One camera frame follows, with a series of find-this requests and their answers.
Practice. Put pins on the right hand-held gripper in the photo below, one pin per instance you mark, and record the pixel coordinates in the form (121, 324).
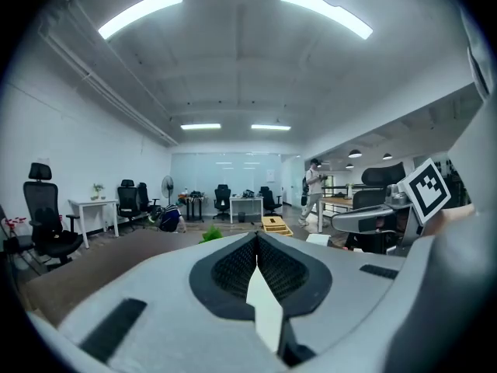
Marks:
(427, 189)

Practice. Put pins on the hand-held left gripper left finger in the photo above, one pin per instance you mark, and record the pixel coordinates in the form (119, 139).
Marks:
(163, 317)

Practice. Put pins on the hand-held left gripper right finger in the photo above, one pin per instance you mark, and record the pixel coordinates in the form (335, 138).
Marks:
(341, 286)

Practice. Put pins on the cream folder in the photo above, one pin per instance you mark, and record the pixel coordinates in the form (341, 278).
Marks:
(264, 309)

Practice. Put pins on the person's right forearm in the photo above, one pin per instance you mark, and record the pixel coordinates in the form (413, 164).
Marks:
(446, 218)

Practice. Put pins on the wooden table with white legs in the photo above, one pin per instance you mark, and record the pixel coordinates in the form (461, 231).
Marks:
(336, 202)

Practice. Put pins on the small white box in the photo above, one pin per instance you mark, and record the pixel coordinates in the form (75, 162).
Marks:
(317, 240)

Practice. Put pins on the black office chair with headrest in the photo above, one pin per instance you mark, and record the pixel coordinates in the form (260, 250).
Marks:
(382, 175)

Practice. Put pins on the wicker basket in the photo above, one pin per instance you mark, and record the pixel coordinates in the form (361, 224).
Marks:
(276, 225)

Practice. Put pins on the dark wooden desk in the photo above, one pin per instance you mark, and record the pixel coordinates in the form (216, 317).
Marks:
(97, 262)

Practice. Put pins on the green potted plant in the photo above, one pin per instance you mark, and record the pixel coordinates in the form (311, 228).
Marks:
(211, 234)

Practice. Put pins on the white paper notice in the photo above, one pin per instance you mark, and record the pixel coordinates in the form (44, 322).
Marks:
(270, 175)

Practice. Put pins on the person's light grey shirt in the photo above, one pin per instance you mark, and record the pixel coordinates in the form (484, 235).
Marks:
(446, 293)

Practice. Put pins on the white office desk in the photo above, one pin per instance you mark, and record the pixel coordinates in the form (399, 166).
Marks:
(246, 199)

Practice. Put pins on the black waste bin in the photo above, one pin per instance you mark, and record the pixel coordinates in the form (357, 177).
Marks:
(241, 217)

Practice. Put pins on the black-legged desk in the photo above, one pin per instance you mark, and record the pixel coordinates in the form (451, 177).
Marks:
(194, 200)

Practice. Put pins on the long ceiling light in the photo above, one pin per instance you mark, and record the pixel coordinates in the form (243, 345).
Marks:
(200, 126)
(326, 10)
(140, 12)
(270, 127)

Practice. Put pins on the black standing fan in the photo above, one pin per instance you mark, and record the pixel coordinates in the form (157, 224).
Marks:
(167, 187)

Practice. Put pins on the small plant in vase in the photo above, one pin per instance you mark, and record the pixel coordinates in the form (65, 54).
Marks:
(97, 190)

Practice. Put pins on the tall black office chair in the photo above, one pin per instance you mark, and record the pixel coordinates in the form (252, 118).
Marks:
(42, 208)

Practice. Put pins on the red flowers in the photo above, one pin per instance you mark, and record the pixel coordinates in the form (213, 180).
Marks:
(14, 222)

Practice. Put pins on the white ceiling pipes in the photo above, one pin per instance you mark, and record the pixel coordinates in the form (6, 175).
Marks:
(116, 95)

